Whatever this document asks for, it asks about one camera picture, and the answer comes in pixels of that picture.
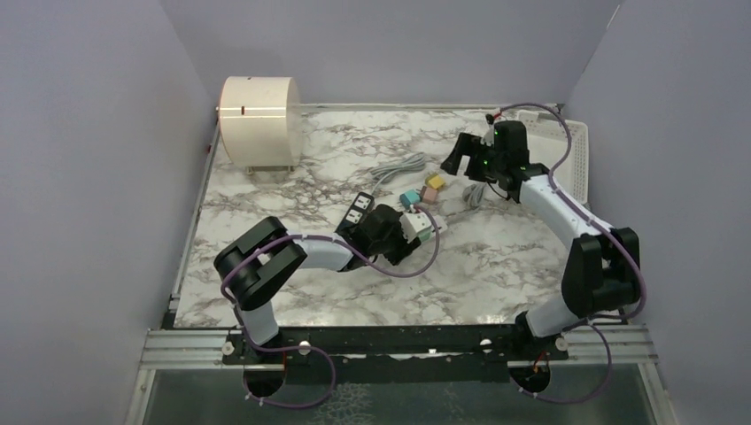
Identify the green usb charger plug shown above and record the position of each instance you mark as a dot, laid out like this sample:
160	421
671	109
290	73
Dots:
425	235

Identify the yellow usb charger plug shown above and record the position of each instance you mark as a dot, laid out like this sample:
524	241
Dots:
434	181

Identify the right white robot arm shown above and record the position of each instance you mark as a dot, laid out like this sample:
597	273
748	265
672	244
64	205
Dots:
601	271

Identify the white power strip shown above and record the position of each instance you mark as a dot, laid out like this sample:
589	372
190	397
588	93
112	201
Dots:
440	226

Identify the pink usb charger plug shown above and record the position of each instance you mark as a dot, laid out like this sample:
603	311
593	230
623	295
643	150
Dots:
429	195

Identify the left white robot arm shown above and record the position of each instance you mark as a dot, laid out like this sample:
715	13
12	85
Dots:
258	263

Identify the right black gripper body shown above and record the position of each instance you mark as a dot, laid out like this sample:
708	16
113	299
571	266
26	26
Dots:
495	164

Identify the black mounting rail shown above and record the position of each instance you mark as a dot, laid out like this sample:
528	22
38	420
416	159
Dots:
483	353

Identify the white plastic basket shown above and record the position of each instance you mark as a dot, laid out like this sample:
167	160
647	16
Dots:
547	144

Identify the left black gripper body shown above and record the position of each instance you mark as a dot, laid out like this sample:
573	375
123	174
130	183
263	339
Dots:
394	247

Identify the teal usb charger plug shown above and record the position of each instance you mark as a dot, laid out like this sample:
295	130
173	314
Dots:
409	198

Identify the black power strip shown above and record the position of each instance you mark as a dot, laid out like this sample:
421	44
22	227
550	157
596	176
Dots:
362	204

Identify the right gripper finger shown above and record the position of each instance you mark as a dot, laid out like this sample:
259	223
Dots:
475	170
467	145

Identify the cream cylindrical drum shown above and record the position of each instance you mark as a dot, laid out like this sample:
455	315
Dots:
260	121

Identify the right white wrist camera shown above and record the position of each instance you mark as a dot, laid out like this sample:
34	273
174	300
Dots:
488	138

